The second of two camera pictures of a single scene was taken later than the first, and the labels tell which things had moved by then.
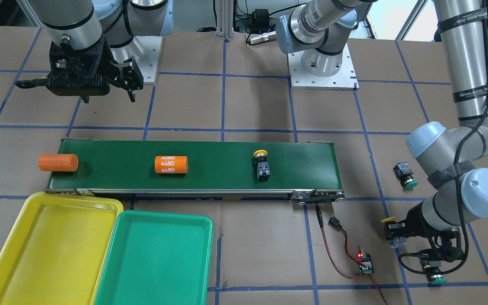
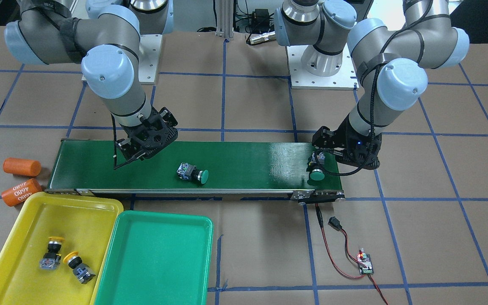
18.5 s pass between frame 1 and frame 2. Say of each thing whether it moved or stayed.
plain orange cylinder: moved
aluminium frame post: stayed
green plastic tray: stayed
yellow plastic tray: stayed
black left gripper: moved
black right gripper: moved
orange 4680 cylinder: moved
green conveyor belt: stayed
